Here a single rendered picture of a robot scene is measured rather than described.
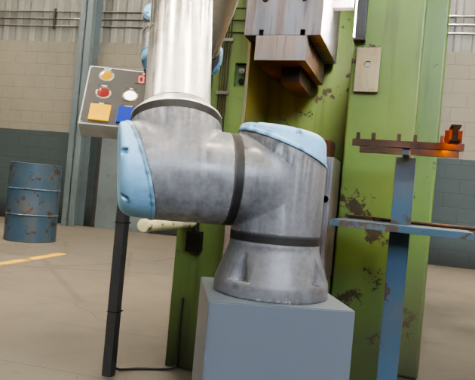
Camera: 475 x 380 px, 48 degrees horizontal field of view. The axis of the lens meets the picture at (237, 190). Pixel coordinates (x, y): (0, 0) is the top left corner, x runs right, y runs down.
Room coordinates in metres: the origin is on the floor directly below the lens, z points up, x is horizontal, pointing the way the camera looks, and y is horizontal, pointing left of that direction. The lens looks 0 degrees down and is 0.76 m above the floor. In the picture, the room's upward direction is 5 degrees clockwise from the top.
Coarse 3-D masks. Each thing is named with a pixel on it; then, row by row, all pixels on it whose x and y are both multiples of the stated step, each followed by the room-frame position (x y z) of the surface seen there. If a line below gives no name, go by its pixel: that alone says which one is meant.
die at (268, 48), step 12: (264, 36) 2.02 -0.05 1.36; (276, 36) 2.01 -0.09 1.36; (288, 36) 2.00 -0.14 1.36; (300, 36) 1.98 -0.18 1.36; (264, 48) 2.02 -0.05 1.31; (276, 48) 2.01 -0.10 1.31; (288, 48) 1.99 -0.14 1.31; (300, 48) 1.98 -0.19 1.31; (312, 48) 2.08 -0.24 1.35; (264, 60) 2.03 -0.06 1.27; (276, 60) 2.01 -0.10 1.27; (288, 60) 2.00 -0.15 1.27; (300, 60) 1.98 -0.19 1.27; (312, 60) 2.10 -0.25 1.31; (276, 72) 2.21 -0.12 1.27; (312, 72) 2.15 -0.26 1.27
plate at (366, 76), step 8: (360, 48) 2.03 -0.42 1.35; (368, 48) 2.02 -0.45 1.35; (376, 48) 2.01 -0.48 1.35; (360, 56) 2.03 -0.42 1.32; (368, 56) 2.02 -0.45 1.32; (376, 56) 2.01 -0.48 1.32; (360, 64) 2.03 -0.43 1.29; (368, 64) 2.03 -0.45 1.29; (376, 64) 2.01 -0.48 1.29; (360, 72) 2.03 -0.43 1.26; (368, 72) 2.02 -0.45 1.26; (376, 72) 2.01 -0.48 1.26; (360, 80) 2.03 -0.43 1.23; (368, 80) 2.02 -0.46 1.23; (376, 80) 2.01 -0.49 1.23; (360, 88) 2.03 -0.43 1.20; (368, 88) 2.02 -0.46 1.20; (376, 88) 2.01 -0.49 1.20
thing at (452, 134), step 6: (450, 126) 1.43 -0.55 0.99; (456, 126) 1.40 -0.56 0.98; (450, 132) 1.48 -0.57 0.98; (456, 132) 1.40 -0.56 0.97; (462, 132) 1.47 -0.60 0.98; (444, 138) 1.48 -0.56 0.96; (450, 138) 1.48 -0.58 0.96; (456, 138) 1.40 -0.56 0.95; (450, 144) 1.48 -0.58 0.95; (456, 144) 1.46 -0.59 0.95
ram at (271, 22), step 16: (256, 0) 2.04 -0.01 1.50; (272, 0) 2.02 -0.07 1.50; (288, 0) 2.00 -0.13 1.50; (304, 0) 1.98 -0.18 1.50; (320, 0) 1.96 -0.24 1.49; (336, 0) 2.13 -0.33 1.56; (352, 0) 2.11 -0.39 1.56; (256, 16) 2.04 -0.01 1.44; (272, 16) 2.02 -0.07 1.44; (288, 16) 2.00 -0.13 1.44; (304, 16) 1.98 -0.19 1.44; (320, 16) 1.96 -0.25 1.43; (336, 16) 2.26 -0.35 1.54; (256, 32) 2.03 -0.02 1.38; (272, 32) 2.02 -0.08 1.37; (288, 32) 2.00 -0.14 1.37; (304, 32) 2.02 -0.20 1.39; (320, 32) 1.96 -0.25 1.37; (336, 32) 2.30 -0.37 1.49; (320, 48) 2.13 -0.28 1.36; (336, 48) 2.34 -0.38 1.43
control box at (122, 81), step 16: (96, 80) 2.03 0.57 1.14; (112, 80) 2.04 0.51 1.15; (128, 80) 2.05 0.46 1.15; (144, 80) 2.06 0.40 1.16; (96, 96) 1.99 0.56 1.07; (112, 96) 2.01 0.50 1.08; (144, 96) 2.03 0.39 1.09; (80, 112) 1.95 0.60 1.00; (112, 112) 1.97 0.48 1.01; (80, 128) 1.95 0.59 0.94; (96, 128) 1.95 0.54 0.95; (112, 128) 1.95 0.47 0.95
